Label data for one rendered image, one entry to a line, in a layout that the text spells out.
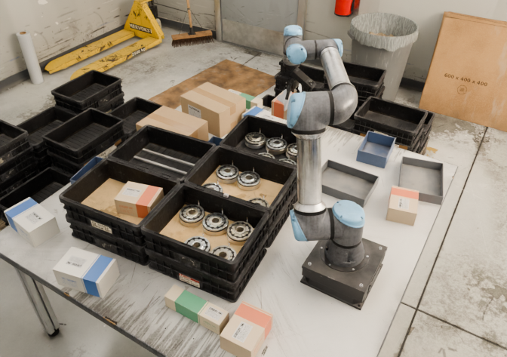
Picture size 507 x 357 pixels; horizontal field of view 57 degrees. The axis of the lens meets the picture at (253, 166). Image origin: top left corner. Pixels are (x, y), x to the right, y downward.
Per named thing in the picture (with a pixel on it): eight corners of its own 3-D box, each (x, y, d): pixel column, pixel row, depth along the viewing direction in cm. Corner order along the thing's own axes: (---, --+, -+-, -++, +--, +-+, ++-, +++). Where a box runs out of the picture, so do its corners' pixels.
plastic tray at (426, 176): (440, 205, 218) (444, 197, 215) (397, 196, 223) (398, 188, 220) (440, 170, 239) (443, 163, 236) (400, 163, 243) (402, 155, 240)
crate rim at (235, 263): (270, 215, 183) (270, 210, 181) (234, 270, 161) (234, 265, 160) (182, 186, 196) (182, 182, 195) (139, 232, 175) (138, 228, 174)
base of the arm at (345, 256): (371, 250, 182) (374, 232, 176) (350, 274, 173) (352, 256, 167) (338, 232, 190) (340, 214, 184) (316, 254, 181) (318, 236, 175)
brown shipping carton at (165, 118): (209, 146, 255) (207, 121, 245) (183, 167, 240) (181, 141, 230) (166, 130, 267) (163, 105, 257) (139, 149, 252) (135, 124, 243)
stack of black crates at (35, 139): (65, 144, 351) (53, 105, 330) (93, 157, 339) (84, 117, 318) (19, 173, 324) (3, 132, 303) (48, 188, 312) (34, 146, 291)
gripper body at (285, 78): (284, 81, 213) (285, 56, 206) (301, 86, 209) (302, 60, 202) (275, 88, 208) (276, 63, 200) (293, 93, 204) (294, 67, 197)
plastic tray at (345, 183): (377, 184, 230) (379, 176, 227) (363, 207, 217) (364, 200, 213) (327, 166, 241) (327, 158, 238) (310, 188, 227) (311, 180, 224)
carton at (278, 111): (314, 113, 216) (315, 99, 212) (302, 125, 208) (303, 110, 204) (283, 103, 223) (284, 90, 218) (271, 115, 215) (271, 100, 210)
